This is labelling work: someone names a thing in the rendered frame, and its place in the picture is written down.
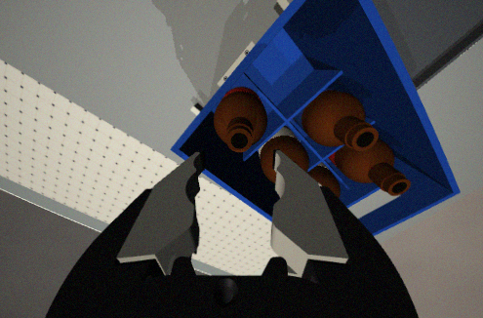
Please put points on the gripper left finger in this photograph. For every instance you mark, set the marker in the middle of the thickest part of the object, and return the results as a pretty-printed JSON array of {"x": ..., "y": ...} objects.
[{"x": 141, "y": 243}]

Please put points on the dark blue crate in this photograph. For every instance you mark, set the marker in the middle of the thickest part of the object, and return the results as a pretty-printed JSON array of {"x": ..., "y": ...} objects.
[{"x": 323, "y": 40}]

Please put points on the black rectangular tray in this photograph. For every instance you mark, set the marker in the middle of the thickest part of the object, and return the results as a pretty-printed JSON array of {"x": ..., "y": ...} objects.
[{"x": 430, "y": 34}]

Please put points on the brown glass bottle with white label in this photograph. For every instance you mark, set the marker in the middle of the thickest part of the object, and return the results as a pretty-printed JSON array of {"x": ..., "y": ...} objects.
[{"x": 325, "y": 177}]

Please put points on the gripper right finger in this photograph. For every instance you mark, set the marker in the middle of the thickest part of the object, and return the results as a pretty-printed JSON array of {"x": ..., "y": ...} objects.
[{"x": 324, "y": 242}]

